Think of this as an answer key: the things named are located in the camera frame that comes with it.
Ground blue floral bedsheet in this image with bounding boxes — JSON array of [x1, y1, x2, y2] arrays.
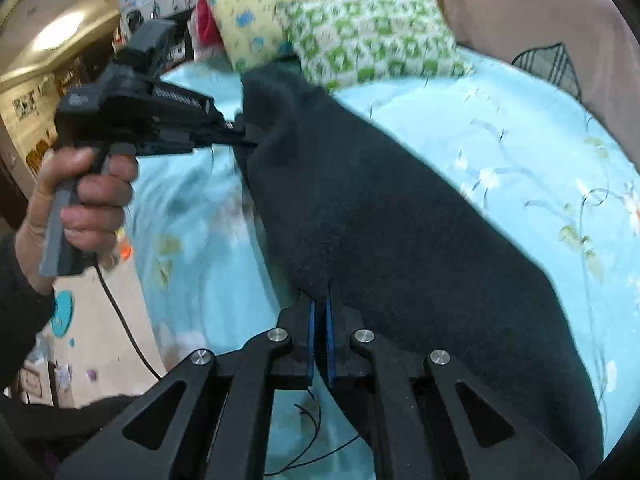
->
[[125, 45, 640, 477]]

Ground thin black wire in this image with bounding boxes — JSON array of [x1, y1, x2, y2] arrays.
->
[[264, 389, 362, 477]]

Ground person's left forearm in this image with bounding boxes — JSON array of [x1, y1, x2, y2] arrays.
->
[[0, 232, 57, 392]]

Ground yellow animal print pillow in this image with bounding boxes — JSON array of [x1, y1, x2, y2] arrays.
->
[[200, 0, 441, 74]]

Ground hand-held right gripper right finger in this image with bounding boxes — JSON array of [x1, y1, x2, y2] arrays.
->
[[325, 285, 583, 480]]

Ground green checkered pillow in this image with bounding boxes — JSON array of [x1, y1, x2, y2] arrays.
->
[[275, 0, 476, 94]]

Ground bright ceiling light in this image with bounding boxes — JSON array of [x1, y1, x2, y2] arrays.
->
[[31, 10, 87, 52]]

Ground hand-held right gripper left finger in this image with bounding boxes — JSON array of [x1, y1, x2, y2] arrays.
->
[[54, 292, 321, 480]]

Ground red cloth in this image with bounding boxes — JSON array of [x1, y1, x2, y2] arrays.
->
[[192, 0, 226, 47]]

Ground person's dark clothing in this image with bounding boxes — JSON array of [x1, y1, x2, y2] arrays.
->
[[0, 392, 147, 480]]

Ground pink quilt with plaid hearts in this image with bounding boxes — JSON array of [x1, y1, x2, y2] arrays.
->
[[429, 0, 640, 171]]

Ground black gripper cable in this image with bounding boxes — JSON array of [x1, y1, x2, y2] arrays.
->
[[96, 264, 164, 382]]

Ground person's left hand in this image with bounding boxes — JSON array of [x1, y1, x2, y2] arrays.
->
[[15, 147, 139, 294]]

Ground black pants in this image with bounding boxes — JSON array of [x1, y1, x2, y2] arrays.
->
[[235, 55, 607, 472]]

